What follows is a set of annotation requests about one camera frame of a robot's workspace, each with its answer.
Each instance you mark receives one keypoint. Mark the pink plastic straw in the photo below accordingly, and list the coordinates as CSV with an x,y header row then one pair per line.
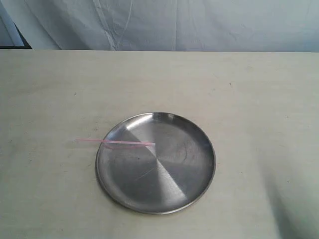
x,y
118,142

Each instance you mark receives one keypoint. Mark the white backdrop cloth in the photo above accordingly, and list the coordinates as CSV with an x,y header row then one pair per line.
x,y
168,25

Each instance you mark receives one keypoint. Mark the round stainless steel plate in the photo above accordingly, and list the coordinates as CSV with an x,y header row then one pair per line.
x,y
159,179

